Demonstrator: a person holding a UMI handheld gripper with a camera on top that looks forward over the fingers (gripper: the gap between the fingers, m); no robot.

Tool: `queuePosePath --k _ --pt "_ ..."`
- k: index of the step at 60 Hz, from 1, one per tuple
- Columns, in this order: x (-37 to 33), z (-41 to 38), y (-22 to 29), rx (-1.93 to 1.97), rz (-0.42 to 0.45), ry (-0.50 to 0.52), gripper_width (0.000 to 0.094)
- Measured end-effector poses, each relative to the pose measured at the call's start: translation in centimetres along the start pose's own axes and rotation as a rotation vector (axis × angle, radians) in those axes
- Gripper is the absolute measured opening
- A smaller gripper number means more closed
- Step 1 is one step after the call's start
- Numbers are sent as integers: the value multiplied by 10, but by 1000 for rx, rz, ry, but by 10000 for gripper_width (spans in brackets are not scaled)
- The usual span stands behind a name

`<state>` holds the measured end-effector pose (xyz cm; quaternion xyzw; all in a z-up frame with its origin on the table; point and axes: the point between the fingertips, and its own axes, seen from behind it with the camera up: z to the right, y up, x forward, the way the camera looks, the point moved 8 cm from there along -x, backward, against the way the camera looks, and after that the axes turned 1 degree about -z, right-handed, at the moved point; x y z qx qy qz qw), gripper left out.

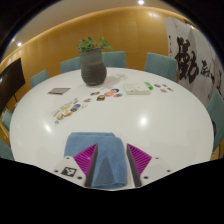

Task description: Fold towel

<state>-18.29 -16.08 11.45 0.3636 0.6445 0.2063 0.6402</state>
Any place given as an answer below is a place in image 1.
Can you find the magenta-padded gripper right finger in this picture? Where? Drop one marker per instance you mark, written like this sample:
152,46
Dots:
151,168

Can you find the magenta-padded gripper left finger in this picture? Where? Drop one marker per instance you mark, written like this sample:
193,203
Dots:
68,168

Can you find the blue terry towel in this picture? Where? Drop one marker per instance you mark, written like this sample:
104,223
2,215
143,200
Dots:
106,160

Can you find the sheet of colourful stickers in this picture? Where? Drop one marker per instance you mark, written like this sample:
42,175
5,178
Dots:
68,110

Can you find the dark and yellow sticker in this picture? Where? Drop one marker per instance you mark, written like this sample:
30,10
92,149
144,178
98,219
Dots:
100,97

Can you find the small dark sticker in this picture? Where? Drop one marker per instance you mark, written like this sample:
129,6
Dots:
95,93

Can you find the red sticker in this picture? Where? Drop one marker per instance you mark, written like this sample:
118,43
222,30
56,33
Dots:
117,95

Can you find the flat white box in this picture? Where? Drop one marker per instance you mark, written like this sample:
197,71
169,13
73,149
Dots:
136,88

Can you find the small green object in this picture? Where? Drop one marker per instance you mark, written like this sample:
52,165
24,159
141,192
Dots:
148,85

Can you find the orange sticker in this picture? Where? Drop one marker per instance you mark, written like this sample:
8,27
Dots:
108,94

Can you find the round blue sticker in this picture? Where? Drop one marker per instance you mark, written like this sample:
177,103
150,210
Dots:
115,90

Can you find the black television screen on stand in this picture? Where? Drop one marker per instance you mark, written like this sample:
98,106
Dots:
10,85

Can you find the potted plant in grey vase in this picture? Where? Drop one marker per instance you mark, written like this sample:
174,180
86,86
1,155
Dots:
93,68

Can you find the group of teal chairs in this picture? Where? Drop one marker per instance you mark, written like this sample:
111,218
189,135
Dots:
160,65

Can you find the white calligraphy folding screen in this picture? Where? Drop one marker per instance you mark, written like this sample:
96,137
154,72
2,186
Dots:
190,58

